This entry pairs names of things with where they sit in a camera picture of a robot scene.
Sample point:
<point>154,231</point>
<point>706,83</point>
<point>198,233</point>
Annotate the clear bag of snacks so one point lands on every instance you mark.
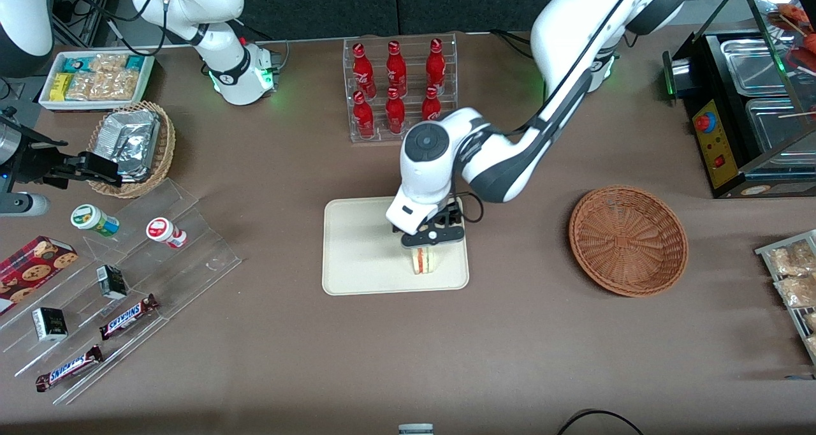
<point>797,291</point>
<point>790,259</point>

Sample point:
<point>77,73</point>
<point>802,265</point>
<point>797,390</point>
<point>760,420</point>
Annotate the green lid white cup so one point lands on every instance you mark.
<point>92,219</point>

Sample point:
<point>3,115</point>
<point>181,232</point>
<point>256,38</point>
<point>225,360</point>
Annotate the red lid white cup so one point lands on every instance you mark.
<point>162,231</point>

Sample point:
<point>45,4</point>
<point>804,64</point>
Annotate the black food warmer cabinet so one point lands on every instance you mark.
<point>717,148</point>

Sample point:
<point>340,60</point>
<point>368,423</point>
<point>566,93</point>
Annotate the teal snack pack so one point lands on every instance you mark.
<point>73,64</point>

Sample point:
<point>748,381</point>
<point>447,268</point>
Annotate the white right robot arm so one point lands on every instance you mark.
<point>223,65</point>

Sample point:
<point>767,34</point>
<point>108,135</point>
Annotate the clear bag of crackers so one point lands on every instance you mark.
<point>105,84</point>

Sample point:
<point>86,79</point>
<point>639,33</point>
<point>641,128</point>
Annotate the triangular sandwich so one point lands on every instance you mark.
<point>425,263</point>

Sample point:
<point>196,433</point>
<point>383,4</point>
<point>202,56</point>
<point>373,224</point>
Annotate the brown wicker basket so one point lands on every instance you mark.
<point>628,240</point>

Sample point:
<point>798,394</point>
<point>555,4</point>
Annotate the red cola bottle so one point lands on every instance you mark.
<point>431,106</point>
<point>394,113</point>
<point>362,71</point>
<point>363,116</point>
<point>396,68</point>
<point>436,65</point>

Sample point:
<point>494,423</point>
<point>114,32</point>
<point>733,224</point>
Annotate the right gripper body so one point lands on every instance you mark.
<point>39,164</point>

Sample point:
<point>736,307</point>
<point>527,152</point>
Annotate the cream plastic tray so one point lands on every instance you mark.
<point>357,250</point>

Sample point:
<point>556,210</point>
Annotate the white snack box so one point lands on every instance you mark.
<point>48,100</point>

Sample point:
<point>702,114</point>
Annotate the red skewered food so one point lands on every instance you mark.
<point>794,14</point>

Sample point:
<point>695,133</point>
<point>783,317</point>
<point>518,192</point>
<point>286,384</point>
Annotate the small black carton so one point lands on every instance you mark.
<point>112,282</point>
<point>50,324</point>

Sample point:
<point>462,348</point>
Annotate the yellow snack pack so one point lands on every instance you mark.
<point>60,87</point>

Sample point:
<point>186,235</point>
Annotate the silver foil package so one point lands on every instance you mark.
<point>127,141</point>

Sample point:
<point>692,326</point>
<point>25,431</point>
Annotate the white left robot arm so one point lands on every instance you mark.
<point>561,39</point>

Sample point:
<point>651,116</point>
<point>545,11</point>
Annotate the clear acrylic bottle rack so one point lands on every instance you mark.
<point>411,46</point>

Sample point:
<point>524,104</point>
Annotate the dark equipment frame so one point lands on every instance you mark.
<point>83,7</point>

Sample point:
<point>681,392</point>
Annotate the red cookie box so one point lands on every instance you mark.
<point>32,272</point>

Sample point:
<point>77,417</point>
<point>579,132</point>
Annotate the tray of packaged snacks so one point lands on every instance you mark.
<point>765,250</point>

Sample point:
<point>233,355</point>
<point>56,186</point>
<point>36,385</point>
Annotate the steel food pan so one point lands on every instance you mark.
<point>774,129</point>
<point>755,65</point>

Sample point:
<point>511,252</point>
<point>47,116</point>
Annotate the snickers bar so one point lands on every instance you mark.
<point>69,368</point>
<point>127,317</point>

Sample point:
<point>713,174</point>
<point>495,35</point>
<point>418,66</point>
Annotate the clear acrylic stepped stand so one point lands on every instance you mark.
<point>191,256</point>

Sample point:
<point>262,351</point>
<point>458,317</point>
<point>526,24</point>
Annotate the light wicker basket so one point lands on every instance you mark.
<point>162,154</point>

